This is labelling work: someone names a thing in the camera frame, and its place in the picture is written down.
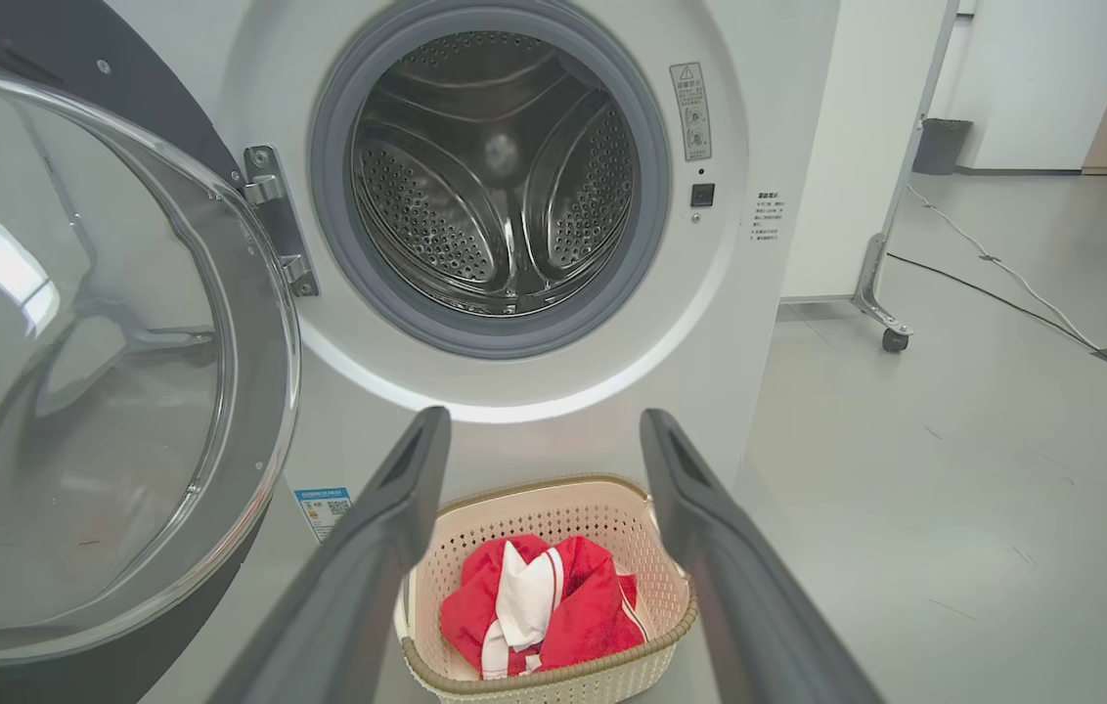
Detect dark waste bin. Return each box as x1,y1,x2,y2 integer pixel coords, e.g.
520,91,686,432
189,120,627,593
912,117,973,176

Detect white partition with metal stand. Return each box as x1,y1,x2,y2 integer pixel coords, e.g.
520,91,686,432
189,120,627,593
780,0,960,353

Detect white floor cable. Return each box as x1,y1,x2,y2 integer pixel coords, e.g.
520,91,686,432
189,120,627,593
906,184,1107,427

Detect perforated steel washer drum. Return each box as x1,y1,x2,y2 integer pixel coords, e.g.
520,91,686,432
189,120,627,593
351,29,635,317

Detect cream perforated laundry basket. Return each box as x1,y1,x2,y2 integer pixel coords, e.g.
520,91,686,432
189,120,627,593
395,474,699,704

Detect white front-load washing machine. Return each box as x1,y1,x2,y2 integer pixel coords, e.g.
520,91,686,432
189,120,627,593
104,0,843,704

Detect grey rubber door seal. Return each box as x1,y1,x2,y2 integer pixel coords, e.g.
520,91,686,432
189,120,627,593
309,0,672,360

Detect metal door hinge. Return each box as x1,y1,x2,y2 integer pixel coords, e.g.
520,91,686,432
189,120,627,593
243,146,320,298

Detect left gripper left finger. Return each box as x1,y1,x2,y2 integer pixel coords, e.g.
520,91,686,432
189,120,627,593
206,407,453,704

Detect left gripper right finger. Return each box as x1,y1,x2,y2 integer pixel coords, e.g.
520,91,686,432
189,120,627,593
640,409,885,704

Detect grey warning sticker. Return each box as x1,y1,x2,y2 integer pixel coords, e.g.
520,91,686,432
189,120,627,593
669,63,713,162

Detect black floor cable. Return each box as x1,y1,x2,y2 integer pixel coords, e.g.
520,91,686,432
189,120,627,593
886,252,1107,389

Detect printed text notice label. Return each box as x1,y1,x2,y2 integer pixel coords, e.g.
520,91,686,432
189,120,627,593
752,191,785,242

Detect blue energy label sticker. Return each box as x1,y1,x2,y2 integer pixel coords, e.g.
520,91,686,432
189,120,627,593
294,486,354,544

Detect round black glass washer door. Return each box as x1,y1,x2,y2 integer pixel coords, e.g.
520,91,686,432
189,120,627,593
0,0,302,704

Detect red shorts with number print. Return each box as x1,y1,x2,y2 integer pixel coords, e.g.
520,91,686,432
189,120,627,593
514,534,649,676

